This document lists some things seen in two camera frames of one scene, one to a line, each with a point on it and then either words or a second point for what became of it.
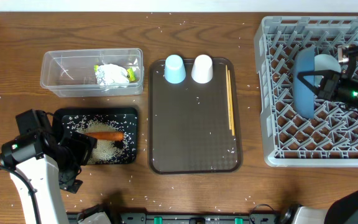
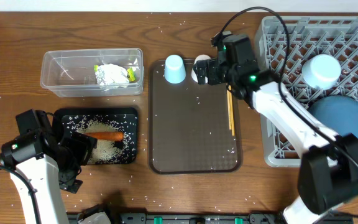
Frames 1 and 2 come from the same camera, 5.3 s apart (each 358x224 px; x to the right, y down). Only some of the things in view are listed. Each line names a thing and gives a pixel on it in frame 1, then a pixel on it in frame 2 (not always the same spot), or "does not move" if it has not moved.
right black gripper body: [331, 88] → [217, 72]
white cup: [202, 71] does not move
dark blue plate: [304, 61] → [344, 115]
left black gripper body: [77, 152] does not move
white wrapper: [111, 74] does not move
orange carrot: [106, 135] does not move
